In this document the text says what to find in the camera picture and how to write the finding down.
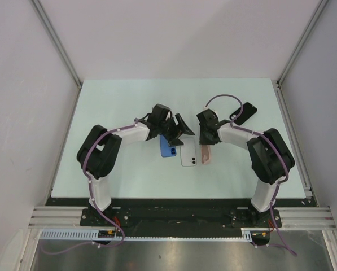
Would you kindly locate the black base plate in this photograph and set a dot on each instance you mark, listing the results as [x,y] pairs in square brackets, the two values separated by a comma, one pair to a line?
[178,218]

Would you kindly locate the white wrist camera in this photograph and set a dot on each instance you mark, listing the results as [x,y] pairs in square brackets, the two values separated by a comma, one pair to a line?
[213,110]
[169,115]

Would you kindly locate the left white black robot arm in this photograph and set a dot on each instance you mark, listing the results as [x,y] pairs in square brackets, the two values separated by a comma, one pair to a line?
[100,149]

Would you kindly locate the left aluminium frame post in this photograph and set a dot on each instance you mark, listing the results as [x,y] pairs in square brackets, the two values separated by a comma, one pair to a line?
[56,41]

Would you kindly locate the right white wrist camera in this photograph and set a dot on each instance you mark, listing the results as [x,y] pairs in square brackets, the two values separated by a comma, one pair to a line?
[213,110]

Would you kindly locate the blue phone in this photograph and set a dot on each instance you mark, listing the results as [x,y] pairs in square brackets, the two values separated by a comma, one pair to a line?
[166,149]

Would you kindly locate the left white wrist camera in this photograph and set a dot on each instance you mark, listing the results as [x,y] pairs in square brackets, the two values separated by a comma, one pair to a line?
[169,115]

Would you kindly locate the white phone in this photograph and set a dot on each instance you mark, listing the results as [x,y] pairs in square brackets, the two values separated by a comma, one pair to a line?
[188,153]

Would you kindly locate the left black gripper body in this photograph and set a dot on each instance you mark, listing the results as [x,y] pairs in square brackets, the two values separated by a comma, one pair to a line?
[169,128]

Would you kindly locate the black phone case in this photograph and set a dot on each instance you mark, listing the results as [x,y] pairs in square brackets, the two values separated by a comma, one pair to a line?
[248,111]

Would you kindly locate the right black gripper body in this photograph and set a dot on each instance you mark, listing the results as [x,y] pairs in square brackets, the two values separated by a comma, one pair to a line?
[204,139]

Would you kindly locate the pink phone case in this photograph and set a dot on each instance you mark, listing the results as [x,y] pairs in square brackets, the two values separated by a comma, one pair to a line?
[206,153]

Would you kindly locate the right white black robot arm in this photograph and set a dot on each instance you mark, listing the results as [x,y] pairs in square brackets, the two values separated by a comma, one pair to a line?
[271,159]

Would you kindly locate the right aluminium frame post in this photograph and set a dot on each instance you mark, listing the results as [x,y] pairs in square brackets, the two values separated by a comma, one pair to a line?
[308,30]

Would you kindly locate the aluminium frame post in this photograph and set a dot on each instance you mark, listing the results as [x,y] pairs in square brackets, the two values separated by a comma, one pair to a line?
[56,41]
[308,30]

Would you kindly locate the aluminium front rail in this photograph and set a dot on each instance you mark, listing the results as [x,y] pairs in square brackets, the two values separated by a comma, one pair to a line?
[292,218]

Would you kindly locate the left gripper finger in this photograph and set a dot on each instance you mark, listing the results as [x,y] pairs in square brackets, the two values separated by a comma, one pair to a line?
[174,139]
[182,126]

